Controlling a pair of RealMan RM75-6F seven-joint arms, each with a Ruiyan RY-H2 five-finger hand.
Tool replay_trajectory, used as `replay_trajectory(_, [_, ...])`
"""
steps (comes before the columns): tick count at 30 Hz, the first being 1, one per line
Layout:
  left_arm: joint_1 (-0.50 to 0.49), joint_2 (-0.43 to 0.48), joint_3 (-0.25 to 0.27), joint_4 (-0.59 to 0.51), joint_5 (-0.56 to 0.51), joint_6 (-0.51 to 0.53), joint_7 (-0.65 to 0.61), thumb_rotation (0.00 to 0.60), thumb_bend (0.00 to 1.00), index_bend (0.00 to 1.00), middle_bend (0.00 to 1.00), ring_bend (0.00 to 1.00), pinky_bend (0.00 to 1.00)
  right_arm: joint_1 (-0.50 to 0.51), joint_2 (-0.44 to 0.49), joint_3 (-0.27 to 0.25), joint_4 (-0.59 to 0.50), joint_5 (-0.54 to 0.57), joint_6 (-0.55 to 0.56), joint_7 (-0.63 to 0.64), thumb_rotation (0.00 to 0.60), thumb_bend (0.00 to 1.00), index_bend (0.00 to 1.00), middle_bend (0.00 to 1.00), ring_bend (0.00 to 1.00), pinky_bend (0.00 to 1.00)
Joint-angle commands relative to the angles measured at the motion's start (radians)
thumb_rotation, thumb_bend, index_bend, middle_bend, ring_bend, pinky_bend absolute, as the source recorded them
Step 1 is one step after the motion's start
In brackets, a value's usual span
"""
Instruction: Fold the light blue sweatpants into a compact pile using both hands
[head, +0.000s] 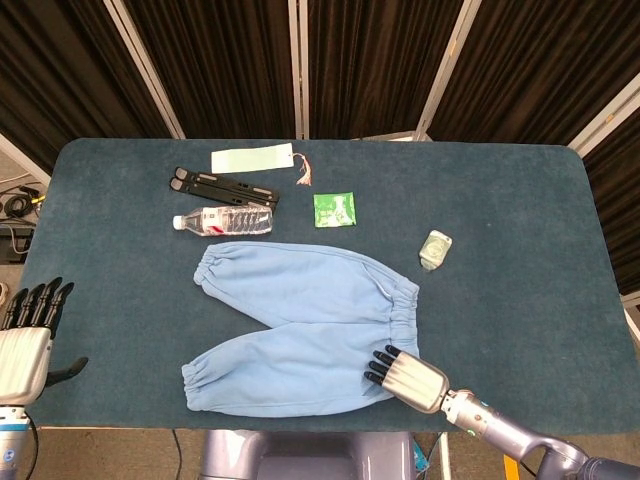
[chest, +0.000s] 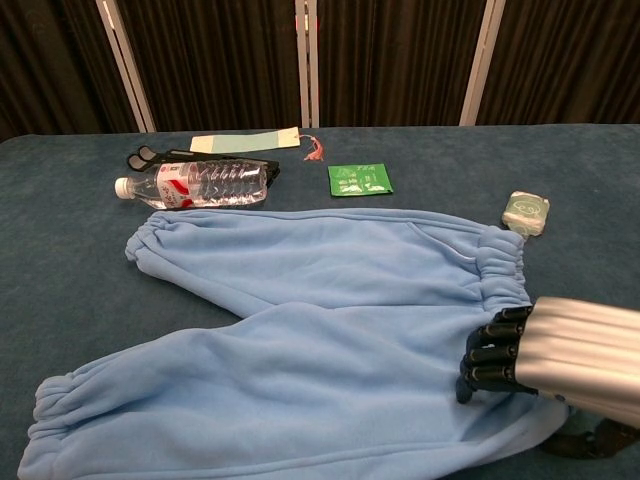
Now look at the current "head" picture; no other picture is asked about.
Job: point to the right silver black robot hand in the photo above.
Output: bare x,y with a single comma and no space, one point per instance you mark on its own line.
415,382

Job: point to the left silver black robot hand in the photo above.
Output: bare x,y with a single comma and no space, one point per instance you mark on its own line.
25,360

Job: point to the light blue sweatpants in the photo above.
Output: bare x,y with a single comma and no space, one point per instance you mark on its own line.
300,310

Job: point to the purple grey robot base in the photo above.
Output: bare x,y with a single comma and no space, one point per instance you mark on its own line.
310,457

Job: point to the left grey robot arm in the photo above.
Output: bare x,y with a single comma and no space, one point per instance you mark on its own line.
12,440

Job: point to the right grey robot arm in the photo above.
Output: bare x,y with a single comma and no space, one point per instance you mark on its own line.
500,425

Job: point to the white table leg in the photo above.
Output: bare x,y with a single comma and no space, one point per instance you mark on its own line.
445,457

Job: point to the black box on floor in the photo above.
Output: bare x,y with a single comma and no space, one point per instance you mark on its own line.
12,245

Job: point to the yellow floor tape strip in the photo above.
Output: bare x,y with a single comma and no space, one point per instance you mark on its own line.
510,467

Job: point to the green square packet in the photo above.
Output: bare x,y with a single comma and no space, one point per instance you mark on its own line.
334,210

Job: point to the clear plastic water bottle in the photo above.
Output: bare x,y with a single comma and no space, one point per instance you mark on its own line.
230,220

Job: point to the black folding stand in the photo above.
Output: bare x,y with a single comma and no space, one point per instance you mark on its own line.
225,186

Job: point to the pale bookmark with tassel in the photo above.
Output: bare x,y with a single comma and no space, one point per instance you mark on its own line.
250,157

